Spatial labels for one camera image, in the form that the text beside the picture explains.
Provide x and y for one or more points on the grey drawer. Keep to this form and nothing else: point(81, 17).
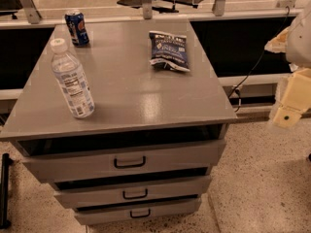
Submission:
point(139, 211)
point(95, 164)
point(132, 192)

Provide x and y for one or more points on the clear plastic water bottle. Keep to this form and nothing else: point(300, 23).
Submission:
point(70, 75)

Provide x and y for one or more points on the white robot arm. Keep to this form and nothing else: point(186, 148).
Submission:
point(298, 50)

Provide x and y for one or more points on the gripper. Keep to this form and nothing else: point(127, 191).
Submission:
point(300, 44)

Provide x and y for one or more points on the blue pepsi can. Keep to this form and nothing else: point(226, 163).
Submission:
point(75, 22)

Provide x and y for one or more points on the blue chip bag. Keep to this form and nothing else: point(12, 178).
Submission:
point(169, 51)

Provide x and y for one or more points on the middle grey drawer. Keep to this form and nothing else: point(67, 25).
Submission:
point(132, 192)

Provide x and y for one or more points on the black bar at left edge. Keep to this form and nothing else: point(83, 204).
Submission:
point(4, 186)

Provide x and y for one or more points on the top grey drawer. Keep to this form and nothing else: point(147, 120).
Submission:
point(95, 164)

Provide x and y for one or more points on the bottom grey drawer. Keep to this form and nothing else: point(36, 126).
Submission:
point(139, 211)

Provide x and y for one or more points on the grey drawer cabinet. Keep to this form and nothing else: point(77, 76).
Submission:
point(136, 104)

